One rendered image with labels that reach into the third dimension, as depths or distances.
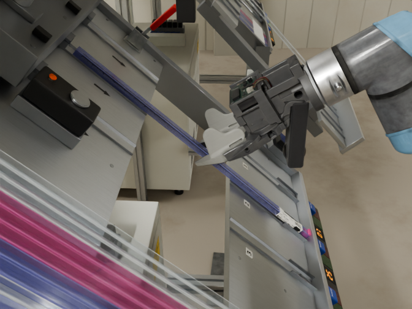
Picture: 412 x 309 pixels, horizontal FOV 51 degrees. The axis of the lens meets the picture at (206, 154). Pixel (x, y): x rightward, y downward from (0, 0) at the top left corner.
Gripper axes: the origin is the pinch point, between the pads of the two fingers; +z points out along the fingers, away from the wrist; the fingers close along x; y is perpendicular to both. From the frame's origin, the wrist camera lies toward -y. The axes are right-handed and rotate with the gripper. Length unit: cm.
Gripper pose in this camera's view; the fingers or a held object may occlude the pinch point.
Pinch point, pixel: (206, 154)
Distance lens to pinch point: 69.8
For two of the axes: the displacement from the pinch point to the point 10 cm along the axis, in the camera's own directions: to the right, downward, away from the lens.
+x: -0.5, 5.5, -8.3
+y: -5.4, -7.2, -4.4
